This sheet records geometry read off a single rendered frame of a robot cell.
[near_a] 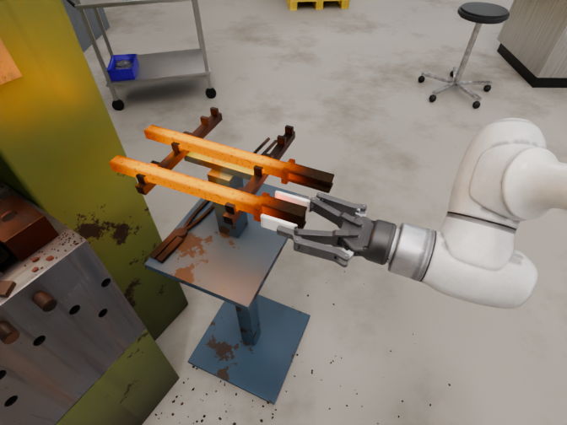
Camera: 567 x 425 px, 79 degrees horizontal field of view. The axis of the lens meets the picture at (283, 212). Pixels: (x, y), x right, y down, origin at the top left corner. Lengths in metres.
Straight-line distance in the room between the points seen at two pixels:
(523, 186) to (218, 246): 0.68
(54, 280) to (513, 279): 0.84
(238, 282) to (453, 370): 1.12
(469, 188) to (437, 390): 1.19
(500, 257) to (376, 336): 1.14
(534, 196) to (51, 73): 0.92
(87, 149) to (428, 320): 1.52
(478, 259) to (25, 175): 0.92
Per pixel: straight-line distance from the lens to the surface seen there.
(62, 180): 1.01
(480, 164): 0.59
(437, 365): 1.71
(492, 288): 0.60
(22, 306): 0.87
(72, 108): 0.97
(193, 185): 0.70
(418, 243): 0.59
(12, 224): 0.87
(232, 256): 0.91
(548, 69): 3.89
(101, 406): 1.31
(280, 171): 0.72
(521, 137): 0.61
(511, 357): 1.87
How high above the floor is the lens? 1.50
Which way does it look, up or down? 47 degrees down
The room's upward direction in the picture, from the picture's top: straight up
